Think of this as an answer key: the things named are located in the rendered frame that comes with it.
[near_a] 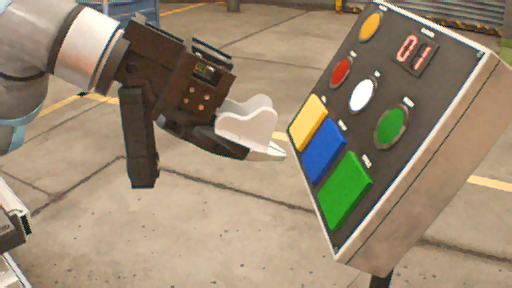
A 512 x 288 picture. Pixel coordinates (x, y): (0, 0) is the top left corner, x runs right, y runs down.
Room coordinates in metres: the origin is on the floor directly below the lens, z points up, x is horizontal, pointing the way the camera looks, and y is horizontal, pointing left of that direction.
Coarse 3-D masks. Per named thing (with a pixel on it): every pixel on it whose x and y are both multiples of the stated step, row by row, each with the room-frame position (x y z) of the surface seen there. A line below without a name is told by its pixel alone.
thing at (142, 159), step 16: (128, 96) 0.37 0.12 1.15; (128, 112) 0.37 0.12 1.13; (144, 112) 0.38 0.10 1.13; (128, 128) 0.37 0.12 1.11; (144, 128) 0.37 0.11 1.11; (128, 144) 0.37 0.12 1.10; (144, 144) 0.37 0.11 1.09; (128, 160) 0.37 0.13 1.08; (144, 160) 0.37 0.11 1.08; (128, 176) 0.38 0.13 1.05; (144, 176) 0.37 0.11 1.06
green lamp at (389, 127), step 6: (396, 108) 0.44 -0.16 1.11; (390, 114) 0.44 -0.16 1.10; (396, 114) 0.43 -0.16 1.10; (402, 114) 0.42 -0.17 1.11; (384, 120) 0.44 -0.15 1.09; (390, 120) 0.43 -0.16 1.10; (396, 120) 0.42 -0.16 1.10; (402, 120) 0.41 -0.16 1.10; (378, 126) 0.45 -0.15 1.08; (384, 126) 0.43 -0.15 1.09; (390, 126) 0.42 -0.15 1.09; (396, 126) 0.41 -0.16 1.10; (378, 132) 0.44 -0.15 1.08; (384, 132) 0.43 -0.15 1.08; (390, 132) 0.42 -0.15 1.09; (396, 132) 0.41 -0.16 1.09; (378, 138) 0.43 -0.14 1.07; (384, 138) 0.42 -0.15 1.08; (390, 138) 0.41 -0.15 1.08
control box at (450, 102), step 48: (384, 48) 0.55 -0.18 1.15; (432, 48) 0.45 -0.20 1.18; (480, 48) 0.38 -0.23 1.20; (336, 96) 0.59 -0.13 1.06; (384, 96) 0.48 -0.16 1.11; (432, 96) 0.40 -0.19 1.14; (480, 96) 0.36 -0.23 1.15; (384, 144) 0.41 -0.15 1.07; (432, 144) 0.36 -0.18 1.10; (480, 144) 0.37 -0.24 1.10; (384, 192) 0.36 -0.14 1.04; (432, 192) 0.36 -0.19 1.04; (336, 240) 0.37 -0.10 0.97; (384, 240) 0.36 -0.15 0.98
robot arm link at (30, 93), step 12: (0, 72) 0.38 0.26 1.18; (0, 84) 0.38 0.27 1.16; (12, 84) 0.38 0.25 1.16; (24, 84) 0.39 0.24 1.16; (36, 84) 0.40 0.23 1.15; (48, 84) 0.45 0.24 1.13; (0, 96) 0.38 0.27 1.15; (12, 96) 0.39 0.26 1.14; (24, 96) 0.40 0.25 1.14; (36, 96) 0.42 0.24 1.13; (0, 108) 0.38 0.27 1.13; (12, 108) 0.40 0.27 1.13; (24, 108) 0.41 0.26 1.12; (36, 108) 0.43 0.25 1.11; (0, 120) 0.42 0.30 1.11; (12, 120) 0.41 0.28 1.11; (24, 120) 0.43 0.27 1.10
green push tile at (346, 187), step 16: (352, 160) 0.44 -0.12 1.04; (336, 176) 0.44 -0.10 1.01; (352, 176) 0.42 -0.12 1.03; (368, 176) 0.40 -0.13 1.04; (320, 192) 0.45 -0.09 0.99; (336, 192) 0.42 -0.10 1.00; (352, 192) 0.40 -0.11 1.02; (336, 208) 0.40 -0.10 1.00; (352, 208) 0.39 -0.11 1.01; (336, 224) 0.38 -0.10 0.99
